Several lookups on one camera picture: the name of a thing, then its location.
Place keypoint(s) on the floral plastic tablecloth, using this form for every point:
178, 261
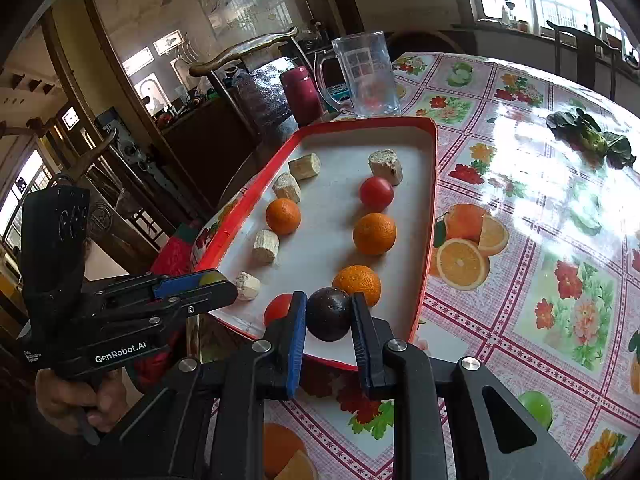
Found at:
525, 270

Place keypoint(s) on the small green fruit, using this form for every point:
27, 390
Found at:
212, 276

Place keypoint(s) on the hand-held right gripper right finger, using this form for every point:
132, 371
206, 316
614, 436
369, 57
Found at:
359, 330

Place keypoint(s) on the beige cut yam chunk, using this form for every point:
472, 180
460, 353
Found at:
247, 286
265, 246
287, 187
386, 166
306, 166

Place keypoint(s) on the clear plastic pitcher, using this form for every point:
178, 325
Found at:
367, 75

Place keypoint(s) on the dark straight-back wooden chair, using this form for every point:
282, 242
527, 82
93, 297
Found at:
582, 42

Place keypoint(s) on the red rimmed white tray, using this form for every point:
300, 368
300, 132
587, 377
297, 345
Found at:
330, 175

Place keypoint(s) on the person's left hand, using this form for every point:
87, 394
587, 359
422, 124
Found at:
65, 400

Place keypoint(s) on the red thermos bottle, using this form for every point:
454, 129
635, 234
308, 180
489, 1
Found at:
301, 95

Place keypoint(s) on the dark purple plum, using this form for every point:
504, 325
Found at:
327, 315

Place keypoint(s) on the red tomato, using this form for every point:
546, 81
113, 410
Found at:
276, 307
376, 193

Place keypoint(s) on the dark rounded chair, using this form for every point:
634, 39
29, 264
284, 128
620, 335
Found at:
425, 42

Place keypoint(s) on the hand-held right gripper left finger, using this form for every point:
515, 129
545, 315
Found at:
298, 330

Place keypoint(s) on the carved wooden chair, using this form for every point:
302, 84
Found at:
100, 210
235, 57

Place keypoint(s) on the small windowsill bottle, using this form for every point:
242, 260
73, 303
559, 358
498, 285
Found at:
506, 14

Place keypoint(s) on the blue white box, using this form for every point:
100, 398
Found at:
340, 92

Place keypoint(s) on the leafy green vegetable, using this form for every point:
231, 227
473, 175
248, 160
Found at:
595, 140

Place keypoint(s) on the red plastic bag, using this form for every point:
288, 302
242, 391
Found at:
172, 260

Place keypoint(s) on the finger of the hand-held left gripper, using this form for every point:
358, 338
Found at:
175, 284
200, 302

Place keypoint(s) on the orange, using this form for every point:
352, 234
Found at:
283, 216
357, 282
374, 233

